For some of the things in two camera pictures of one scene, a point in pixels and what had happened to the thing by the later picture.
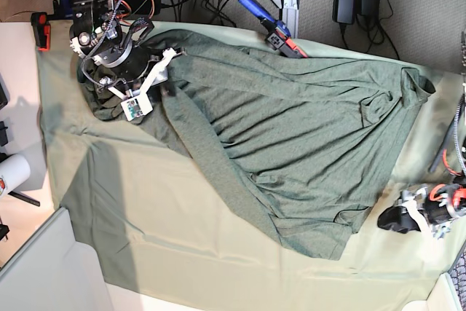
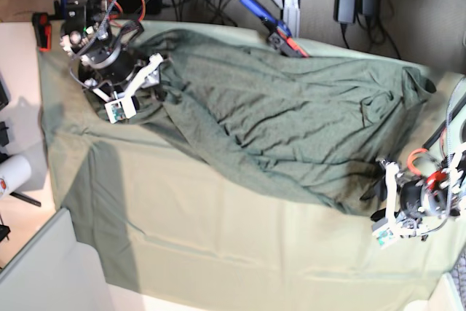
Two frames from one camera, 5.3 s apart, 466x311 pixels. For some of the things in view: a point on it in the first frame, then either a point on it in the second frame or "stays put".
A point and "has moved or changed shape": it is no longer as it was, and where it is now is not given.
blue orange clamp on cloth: x=279 y=37 stays put
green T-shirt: x=305 y=140 has moved or changed shape
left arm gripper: x=397 y=218 -> x=384 y=185
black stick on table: x=17 y=195 stays put
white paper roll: x=14 y=171 stays put
